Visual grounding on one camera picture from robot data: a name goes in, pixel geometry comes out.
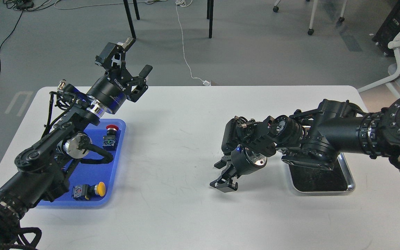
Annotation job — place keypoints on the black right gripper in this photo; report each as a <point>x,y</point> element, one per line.
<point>244,161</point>

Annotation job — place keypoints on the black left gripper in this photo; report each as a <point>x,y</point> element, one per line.
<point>117,85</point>

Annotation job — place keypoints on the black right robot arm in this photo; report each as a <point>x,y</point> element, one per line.
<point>312,144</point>

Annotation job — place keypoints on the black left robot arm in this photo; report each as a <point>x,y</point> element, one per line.
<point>44,169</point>

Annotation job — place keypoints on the silver metal tray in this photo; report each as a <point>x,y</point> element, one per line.
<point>309,181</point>

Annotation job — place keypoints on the blue plastic tray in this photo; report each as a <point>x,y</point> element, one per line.
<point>93,174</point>

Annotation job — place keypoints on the white rolling chair base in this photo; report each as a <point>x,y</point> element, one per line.
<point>310,31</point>

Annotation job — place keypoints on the black equipment case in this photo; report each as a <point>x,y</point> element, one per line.
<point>388,30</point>

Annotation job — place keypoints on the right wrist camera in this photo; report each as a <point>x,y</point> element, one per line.
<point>230,139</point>

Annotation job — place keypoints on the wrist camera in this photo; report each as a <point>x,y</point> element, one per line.
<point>67,94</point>
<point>230,139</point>

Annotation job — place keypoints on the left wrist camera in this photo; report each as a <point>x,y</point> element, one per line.
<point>67,94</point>

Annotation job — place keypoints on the red push button switch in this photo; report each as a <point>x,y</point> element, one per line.
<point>110,139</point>

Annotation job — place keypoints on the yellow push button switch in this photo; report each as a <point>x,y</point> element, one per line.
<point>86,191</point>

